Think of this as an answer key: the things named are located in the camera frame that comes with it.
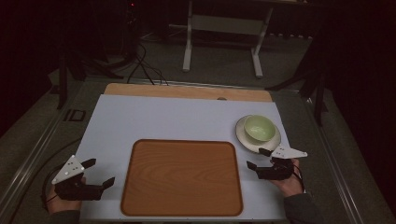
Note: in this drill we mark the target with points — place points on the brown wooden tray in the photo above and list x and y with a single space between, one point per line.
182 177

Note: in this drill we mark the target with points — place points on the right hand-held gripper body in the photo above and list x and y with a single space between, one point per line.
280 169

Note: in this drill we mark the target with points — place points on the person's right hand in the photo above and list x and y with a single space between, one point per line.
291 185

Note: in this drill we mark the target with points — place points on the white table mat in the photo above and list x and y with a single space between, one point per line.
174 118

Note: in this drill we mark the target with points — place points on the person's left hand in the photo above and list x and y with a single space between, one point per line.
62 203

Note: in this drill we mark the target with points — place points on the light green bowl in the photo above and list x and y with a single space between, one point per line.
259 128

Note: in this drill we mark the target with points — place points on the white round plate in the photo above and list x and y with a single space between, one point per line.
249 141

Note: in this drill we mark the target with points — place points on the black rectangular floor bracket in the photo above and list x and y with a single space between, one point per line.
74 115

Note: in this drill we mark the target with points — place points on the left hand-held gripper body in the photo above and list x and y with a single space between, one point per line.
72 186

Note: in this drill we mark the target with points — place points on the dark tower with red light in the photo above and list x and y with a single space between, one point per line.
132 28

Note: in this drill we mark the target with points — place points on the black tripod stand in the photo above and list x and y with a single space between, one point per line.
317 93

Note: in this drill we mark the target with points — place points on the white metal table frame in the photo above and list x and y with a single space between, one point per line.
225 24

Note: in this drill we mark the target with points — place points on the metal floor rail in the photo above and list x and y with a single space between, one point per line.
336 161
31 158

